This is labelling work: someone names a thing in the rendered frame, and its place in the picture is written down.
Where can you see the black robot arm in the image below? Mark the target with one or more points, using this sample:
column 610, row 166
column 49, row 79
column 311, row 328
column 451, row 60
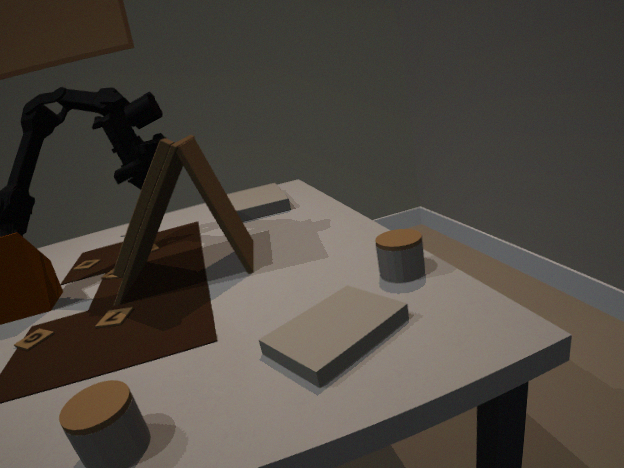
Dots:
column 37, row 121

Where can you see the grey cylindrical container with tan lid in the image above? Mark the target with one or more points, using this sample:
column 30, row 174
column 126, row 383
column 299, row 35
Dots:
column 105, row 426
column 400, row 255

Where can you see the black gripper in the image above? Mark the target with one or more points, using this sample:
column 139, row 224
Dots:
column 132, row 167

